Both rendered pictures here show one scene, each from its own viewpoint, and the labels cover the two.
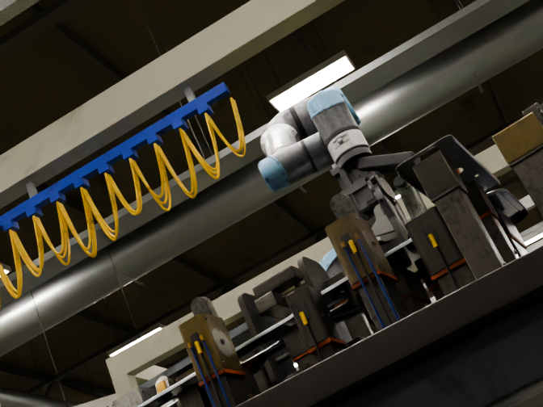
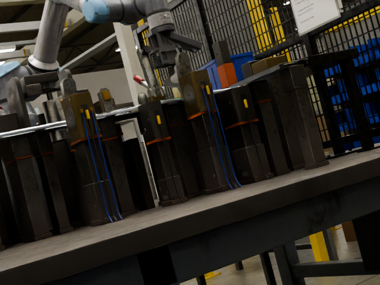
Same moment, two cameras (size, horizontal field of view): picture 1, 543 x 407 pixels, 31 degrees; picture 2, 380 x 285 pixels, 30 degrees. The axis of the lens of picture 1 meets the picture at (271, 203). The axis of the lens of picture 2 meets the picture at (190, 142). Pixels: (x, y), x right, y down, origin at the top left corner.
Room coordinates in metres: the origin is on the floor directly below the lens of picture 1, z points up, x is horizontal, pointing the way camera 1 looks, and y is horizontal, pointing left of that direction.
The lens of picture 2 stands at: (0.29, 1.44, 0.77)
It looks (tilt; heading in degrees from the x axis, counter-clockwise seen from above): 3 degrees up; 311
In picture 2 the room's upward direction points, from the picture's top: 14 degrees counter-clockwise
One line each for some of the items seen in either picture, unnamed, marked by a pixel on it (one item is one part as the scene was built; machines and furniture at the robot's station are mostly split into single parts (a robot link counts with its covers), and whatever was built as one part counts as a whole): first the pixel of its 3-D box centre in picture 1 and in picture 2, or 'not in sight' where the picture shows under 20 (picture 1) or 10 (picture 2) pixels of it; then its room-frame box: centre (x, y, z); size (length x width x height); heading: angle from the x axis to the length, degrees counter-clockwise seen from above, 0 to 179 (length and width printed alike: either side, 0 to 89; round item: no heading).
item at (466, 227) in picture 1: (474, 241); (303, 116); (1.35, -0.25, 0.84); 0.05 x 0.05 x 0.29; 71
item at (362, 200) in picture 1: (364, 184); (165, 48); (1.72, -0.18, 1.16); 0.09 x 0.08 x 0.12; 71
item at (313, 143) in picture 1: (334, 144); (130, 9); (1.82, -0.17, 1.32); 0.11 x 0.11 x 0.08; 86
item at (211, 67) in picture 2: not in sight; (223, 80); (1.99, -0.76, 1.09); 0.30 x 0.17 x 0.13; 152
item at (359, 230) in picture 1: (385, 310); (210, 132); (1.57, -0.10, 0.87); 0.12 x 0.07 x 0.35; 161
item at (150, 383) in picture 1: (201, 363); not in sight; (2.30, 0.32, 1.16); 0.37 x 0.14 x 0.02; 71
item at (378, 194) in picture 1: (383, 200); not in sight; (1.69, -0.20, 1.10); 0.05 x 0.02 x 0.09; 161
